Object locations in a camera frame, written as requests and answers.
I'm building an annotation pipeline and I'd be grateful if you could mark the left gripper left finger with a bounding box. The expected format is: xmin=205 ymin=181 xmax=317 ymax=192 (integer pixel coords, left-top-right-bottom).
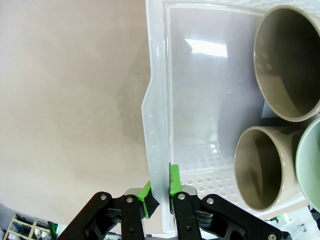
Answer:
xmin=57 ymin=180 xmax=161 ymax=240

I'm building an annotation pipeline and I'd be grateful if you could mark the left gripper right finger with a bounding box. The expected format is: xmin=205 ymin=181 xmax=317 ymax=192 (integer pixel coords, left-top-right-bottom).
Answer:
xmin=168 ymin=162 xmax=284 ymax=240

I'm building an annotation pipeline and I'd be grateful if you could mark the white perforated plastic basket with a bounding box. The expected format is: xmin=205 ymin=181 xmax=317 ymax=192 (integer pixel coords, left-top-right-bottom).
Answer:
xmin=140 ymin=0 xmax=320 ymax=235

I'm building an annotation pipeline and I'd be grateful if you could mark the tall brown cup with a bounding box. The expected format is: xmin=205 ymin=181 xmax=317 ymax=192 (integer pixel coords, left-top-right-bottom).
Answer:
xmin=252 ymin=4 xmax=320 ymax=123
xmin=234 ymin=125 xmax=307 ymax=212

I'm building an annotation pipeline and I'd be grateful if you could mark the pale green cup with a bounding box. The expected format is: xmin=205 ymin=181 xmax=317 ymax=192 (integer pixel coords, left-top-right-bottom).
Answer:
xmin=295 ymin=117 xmax=320 ymax=209

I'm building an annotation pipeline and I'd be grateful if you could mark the wooden compartment shelf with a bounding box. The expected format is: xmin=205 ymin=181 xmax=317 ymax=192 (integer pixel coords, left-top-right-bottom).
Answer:
xmin=1 ymin=213 xmax=60 ymax=240

